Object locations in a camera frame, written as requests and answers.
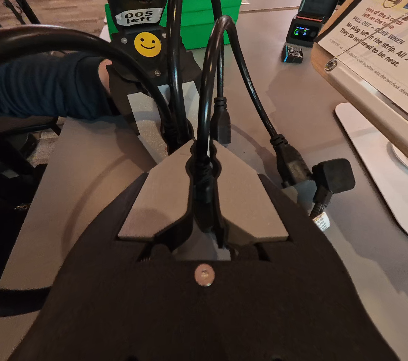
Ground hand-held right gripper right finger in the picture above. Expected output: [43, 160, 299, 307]
[209, 141, 289, 258]

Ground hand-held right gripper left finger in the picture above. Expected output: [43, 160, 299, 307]
[118, 140, 196, 253]

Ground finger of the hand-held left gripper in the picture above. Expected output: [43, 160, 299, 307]
[181, 81, 201, 126]
[127, 85, 173, 163]

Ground black power cord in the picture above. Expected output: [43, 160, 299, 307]
[188, 15, 314, 234]
[166, 0, 231, 146]
[0, 25, 180, 153]

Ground black plug with braided cable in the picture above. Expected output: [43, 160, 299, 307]
[309, 159, 356, 218]

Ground person's left forearm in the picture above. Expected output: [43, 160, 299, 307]
[0, 52, 118, 121]

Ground person's left hand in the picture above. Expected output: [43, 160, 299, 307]
[98, 59, 113, 97]

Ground large green plastic bin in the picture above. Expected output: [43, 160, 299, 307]
[105, 0, 245, 51]

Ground small black battery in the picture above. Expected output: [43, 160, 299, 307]
[280, 44, 311, 64]

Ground black office chair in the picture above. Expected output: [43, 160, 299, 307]
[0, 114, 62, 158]

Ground white flat pad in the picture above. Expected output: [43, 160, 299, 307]
[335, 102, 408, 235]

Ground black charger case with display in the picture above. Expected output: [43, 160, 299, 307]
[286, 0, 340, 48]

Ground instruction sheet board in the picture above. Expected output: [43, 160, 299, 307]
[311, 0, 408, 158]

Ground white cable label tag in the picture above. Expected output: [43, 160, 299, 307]
[312, 211, 330, 232]

